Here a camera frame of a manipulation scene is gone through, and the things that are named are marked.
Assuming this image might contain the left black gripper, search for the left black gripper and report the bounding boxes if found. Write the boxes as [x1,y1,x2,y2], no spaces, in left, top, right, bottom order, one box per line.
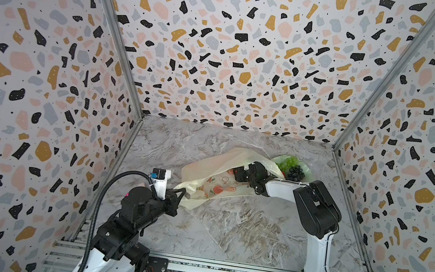
[133,180,187,240]

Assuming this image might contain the green grapes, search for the green grapes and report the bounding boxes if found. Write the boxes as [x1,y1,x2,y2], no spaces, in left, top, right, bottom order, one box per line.
[273,155,300,173]

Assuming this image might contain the cream plastic bag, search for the cream plastic bag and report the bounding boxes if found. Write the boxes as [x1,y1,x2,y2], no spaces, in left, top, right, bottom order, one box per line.
[175,147,285,210]

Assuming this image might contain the dark purple grapes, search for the dark purple grapes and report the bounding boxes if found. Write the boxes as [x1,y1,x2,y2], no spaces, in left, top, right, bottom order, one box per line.
[286,166,306,183]

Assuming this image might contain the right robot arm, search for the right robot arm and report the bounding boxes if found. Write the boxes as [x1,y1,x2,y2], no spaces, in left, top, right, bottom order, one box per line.
[233,162,342,272]

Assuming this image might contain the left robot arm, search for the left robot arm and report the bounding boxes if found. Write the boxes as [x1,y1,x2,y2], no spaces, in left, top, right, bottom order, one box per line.
[72,186,186,272]

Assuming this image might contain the green scalloped bowl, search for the green scalloped bowl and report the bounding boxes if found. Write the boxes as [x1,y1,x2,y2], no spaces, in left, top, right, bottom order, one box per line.
[272,155,315,183]

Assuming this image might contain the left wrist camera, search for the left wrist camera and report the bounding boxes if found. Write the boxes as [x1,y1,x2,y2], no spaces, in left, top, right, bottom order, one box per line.
[150,168,172,200]

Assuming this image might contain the black corrugated cable conduit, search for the black corrugated cable conduit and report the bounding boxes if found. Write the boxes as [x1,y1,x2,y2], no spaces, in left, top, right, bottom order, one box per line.
[74,163,155,272]

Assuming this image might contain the left corner aluminium post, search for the left corner aluminium post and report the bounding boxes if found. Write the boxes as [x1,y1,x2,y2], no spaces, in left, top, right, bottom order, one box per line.
[101,0,144,122]

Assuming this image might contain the corner aluminium post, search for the corner aluminium post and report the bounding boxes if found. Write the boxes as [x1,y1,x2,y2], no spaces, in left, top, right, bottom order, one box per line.
[101,0,144,122]
[332,9,435,153]

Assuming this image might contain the right corner aluminium post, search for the right corner aluminium post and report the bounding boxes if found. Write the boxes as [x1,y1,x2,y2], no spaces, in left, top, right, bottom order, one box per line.
[332,9,435,153]

